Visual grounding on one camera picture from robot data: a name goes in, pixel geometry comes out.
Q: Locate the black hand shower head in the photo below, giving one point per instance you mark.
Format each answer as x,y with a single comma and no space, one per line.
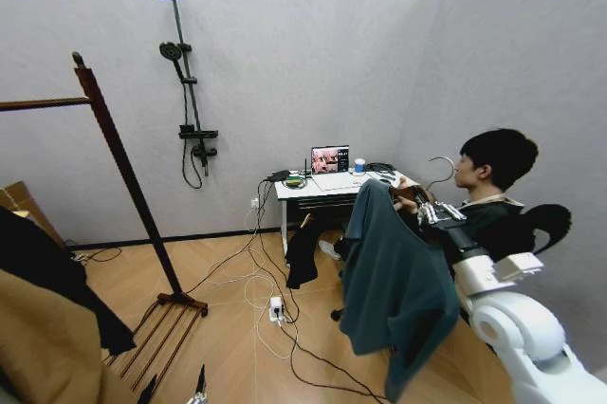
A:
169,50

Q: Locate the dark teal garment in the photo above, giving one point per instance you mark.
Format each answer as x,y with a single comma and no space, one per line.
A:
398,280

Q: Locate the person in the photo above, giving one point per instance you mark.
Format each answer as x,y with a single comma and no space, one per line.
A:
493,171

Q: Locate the black box device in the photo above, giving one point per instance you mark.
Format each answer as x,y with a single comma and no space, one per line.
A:
279,175

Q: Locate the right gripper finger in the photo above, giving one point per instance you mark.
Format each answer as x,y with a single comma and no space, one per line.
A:
428,215
453,212

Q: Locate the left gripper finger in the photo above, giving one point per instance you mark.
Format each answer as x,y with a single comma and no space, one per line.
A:
148,390
202,387

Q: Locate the dark wooden clothes rack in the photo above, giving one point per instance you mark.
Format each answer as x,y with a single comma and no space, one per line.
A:
128,176

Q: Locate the white wall socket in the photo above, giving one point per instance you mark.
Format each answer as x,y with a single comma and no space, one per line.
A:
255,203

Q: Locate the black garment on wooden hanger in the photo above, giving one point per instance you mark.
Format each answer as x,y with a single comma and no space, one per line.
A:
303,257

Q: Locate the open laptop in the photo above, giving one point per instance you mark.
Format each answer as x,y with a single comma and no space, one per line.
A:
332,167

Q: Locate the black garment on rack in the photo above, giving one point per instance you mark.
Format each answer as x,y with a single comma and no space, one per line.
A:
42,271

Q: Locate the cardboard box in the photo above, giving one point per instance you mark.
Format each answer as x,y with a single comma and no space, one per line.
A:
26,207

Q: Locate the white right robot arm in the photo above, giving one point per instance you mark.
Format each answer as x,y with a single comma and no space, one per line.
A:
517,323

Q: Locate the black shower rail with faucet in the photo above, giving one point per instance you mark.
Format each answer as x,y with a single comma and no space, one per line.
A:
189,91

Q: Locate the green circuit board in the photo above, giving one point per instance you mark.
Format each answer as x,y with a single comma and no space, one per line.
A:
294,181

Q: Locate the white desk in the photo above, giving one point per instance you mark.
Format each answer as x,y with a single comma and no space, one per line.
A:
303,193

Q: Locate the white power strip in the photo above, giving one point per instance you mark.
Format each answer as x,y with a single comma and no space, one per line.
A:
276,309

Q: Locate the brown fabric cover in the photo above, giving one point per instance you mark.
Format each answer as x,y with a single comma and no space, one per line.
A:
42,342

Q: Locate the white and blue cup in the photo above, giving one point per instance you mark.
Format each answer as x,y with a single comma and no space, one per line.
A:
359,166

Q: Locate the wooden hanger with metal hook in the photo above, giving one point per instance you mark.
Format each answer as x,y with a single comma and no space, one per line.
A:
412,197

